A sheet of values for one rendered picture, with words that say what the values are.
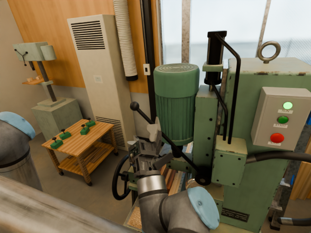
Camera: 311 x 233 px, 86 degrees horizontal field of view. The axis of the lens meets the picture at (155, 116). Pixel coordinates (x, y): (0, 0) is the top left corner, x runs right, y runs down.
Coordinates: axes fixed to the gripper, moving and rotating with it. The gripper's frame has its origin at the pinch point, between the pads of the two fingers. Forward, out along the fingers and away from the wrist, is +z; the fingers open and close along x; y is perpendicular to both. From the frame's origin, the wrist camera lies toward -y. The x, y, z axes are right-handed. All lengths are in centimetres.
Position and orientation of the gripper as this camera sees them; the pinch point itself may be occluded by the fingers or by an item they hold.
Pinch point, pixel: (146, 126)
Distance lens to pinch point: 65.8
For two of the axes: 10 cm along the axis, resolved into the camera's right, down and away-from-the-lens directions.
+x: -6.3, 5.3, 5.7
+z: -1.8, -8.1, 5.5
